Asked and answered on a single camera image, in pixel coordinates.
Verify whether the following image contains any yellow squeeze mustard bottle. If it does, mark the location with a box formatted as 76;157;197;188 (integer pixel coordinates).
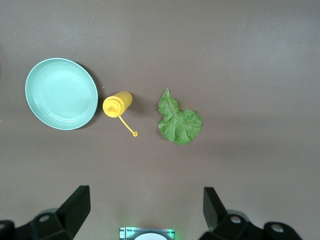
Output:
102;90;139;138

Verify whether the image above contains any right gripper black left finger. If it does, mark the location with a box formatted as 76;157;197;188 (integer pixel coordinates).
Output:
14;185;91;240

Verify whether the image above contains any green lettuce leaf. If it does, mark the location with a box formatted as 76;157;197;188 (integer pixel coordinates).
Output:
157;88;204;146

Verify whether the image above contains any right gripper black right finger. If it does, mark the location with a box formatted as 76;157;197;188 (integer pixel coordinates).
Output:
199;186;303;240

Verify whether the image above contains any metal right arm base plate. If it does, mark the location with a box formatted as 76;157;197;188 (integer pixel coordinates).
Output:
119;226;176;240

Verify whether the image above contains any mint green round plate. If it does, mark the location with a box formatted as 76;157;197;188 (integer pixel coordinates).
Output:
24;57;99;131

